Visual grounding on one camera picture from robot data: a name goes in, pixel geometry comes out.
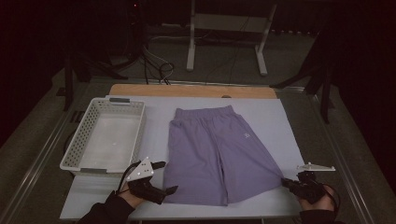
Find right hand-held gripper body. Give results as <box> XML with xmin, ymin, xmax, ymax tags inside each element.
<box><xmin>290</xmin><ymin>161</ymin><xmax>337</xmax><ymax>205</ymax></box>

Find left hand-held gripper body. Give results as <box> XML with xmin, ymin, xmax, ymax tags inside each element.
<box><xmin>125</xmin><ymin>157</ymin><xmax>168</xmax><ymax>205</ymax></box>

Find purple shorts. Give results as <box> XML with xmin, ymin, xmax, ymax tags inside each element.
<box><xmin>162</xmin><ymin>105</ymin><xmax>285</xmax><ymax>207</ymax></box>

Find person's left hand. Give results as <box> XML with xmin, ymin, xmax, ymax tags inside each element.
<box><xmin>119</xmin><ymin>183</ymin><xmax>146</xmax><ymax>209</ymax></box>

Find white perforated plastic basket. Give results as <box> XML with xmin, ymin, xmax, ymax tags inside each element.
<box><xmin>59</xmin><ymin>97</ymin><xmax>147</xmax><ymax>176</ymax></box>

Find light grey table mat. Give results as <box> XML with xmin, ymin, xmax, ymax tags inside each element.
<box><xmin>59</xmin><ymin>95</ymin><xmax>312</xmax><ymax>220</ymax></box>

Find wooden table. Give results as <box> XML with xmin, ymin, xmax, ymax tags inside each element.
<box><xmin>109</xmin><ymin>83</ymin><xmax>278</xmax><ymax>100</ymax></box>

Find black floor stand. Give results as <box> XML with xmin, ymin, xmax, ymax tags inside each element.
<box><xmin>55</xmin><ymin>52</ymin><xmax>129</xmax><ymax>112</ymax></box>
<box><xmin>269</xmin><ymin>31</ymin><xmax>335</xmax><ymax>124</ymax></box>

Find dark equipment with red light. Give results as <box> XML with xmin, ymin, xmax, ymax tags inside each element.
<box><xmin>125</xmin><ymin>0</ymin><xmax>146</xmax><ymax>60</ymax></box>

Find white metal stand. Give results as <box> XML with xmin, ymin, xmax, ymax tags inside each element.
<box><xmin>186</xmin><ymin>0</ymin><xmax>278</xmax><ymax>77</ymax></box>

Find left hand-held gripper cable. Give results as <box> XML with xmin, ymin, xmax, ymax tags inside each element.
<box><xmin>116</xmin><ymin>161</ymin><xmax>142</xmax><ymax>195</ymax></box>

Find hand-held gripper cable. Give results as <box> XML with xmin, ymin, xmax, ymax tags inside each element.
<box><xmin>321</xmin><ymin>182</ymin><xmax>342</xmax><ymax>216</ymax></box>
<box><xmin>116</xmin><ymin>161</ymin><xmax>142</xmax><ymax>195</ymax></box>

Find right hand-held gripper cable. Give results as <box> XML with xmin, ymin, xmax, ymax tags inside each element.
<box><xmin>321</xmin><ymin>182</ymin><xmax>342</xmax><ymax>216</ymax></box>

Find metal floor rail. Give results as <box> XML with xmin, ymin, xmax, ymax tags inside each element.
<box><xmin>311</xmin><ymin>92</ymin><xmax>375</xmax><ymax>224</ymax></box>
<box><xmin>0</xmin><ymin>80</ymin><xmax>92</xmax><ymax>224</ymax></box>
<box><xmin>90</xmin><ymin>77</ymin><xmax>306</xmax><ymax>92</ymax></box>

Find bundle of floor cables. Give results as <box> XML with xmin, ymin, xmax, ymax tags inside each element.
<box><xmin>141</xmin><ymin>34</ymin><xmax>176</xmax><ymax>86</ymax></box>

